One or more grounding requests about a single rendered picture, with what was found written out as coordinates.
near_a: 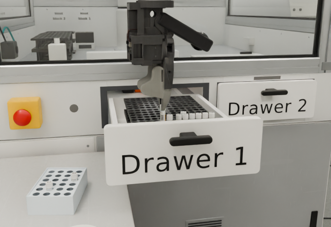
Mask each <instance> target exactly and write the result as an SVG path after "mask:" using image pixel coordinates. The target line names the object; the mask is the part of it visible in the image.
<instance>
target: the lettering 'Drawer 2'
mask: <svg viewBox="0 0 331 227"><path fill-rule="evenodd" d="M301 100H304V105H303V106H302V107H301V108H300V109H299V110H298V112H302V111H305V110H301V109H302V108H303V107H304V106H305V105H306V100H305V99H300V100H299V101H301ZM231 104H236V105H237V112H236V113H234V114H231ZM279 104H280V105H281V107H277V105H279ZM289 104H292V103H291V102H290V103H286V112H287V107H288V105H289ZM272 105H273V104H271V106H270V109H268V104H265V108H264V111H263V106H262V104H261V109H262V114H264V113H265V109H266V107H267V112H268V113H270V111H271V108H272ZM246 106H248V105H245V106H244V105H243V109H242V114H243V115H244V108H245V107H246ZM251 106H255V107H256V108H252V109H250V111H249V113H250V114H257V110H258V107H257V105H255V104H252V105H250V107H251ZM278 108H283V105H282V104H281V103H278V104H276V105H275V108H274V110H275V112H276V113H281V112H282V111H280V112H278V111H276V109H278ZM253 109H255V110H256V111H255V113H251V110H253ZM238 112H239V104H238V103H235V102H229V116H230V115H236V114H237V113H238Z"/></svg>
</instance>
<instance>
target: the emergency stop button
mask: <svg viewBox="0 0 331 227"><path fill-rule="evenodd" d="M31 119H32V117H31V114H30V112H29V111H27V110H25V109H20V110H17V111H16V112H15V113H14V115H13V120H14V122H15V124H17V125H19V126H26V125H28V124H29V123H30V121H31Z"/></svg>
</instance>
